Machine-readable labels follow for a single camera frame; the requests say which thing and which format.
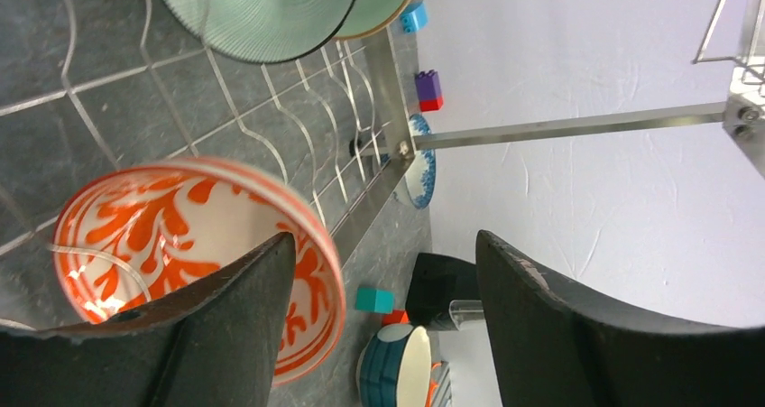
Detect blue white floral bowl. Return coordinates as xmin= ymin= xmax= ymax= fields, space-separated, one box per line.
xmin=395 ymin=150 xmax=437 ymax=209

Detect red purple block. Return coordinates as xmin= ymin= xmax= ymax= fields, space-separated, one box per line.
xmin=414 ymin=69 xmax=444 ymax=112

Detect stainless steel dish rack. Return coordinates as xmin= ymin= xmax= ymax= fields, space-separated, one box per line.
xmin=1 ymin=0 xmax=764 ymax=328

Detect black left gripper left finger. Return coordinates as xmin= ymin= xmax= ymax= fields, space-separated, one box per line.
xmin=1 ymin=233 xmax=296 ymax=406

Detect green checked small bowl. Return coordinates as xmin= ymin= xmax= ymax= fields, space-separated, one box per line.
xmin=163 ymin=0 xmax=356 ymax=64

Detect teal block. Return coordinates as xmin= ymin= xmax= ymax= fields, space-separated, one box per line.
xmin=355 ymin=286 xmax=395 ymax=315

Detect red small cube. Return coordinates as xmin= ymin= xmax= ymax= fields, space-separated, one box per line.
xmin=382 ymin=310 xmax=410 ymax=327

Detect teal glazed bowl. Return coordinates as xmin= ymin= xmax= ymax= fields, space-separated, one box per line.
xmin=355 ymin=323 xmax=432 ymax=407

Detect pale green bowl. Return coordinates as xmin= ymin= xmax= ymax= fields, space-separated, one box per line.
xmin=334 ymin=0 xmax=410 ymax=41

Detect light blue block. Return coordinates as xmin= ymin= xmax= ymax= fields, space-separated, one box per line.
xmin=399 ymin=0 xmax=429 ymax=34

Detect orange arch block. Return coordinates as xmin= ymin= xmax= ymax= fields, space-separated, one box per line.
xmin=425 ymin=361 xmax=443 ymax=407

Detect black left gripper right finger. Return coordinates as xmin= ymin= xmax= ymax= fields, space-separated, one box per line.
xmin=475 ymin=230 xmax=764 ymax=406

